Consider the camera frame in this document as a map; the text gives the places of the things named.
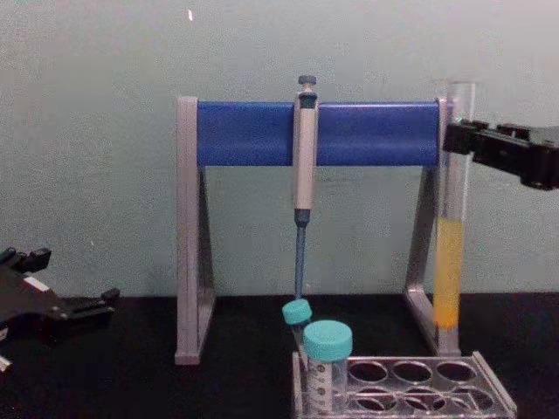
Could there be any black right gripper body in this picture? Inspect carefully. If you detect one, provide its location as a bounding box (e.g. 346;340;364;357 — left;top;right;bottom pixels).
521;127;559;192

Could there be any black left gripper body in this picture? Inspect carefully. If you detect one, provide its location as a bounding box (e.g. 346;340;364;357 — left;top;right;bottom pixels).
0;265;72;340

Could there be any tall clear tube orange liquid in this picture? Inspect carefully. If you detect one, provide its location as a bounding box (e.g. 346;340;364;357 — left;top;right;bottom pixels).
433;79;477;347

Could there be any black table cloth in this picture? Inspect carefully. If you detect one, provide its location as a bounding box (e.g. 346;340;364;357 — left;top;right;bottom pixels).
0;292;559;419

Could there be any grey pipette stand blue bar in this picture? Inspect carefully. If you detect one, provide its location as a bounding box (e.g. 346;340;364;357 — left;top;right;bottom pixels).
174;95;462;366

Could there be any grey pipette with blue tip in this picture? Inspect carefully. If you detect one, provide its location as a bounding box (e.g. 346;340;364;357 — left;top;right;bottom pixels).
293;74;319;303

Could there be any small teal-capped centrifuge tube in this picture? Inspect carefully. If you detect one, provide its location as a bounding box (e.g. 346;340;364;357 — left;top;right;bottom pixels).
280;299;314;368

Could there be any clear acrylic tube rack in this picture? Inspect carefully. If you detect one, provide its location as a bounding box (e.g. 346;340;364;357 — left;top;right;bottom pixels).
291;350;519;419

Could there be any large teal-capped centrifuge tube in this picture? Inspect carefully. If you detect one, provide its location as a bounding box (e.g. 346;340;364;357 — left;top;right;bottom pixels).
302;319;355;416

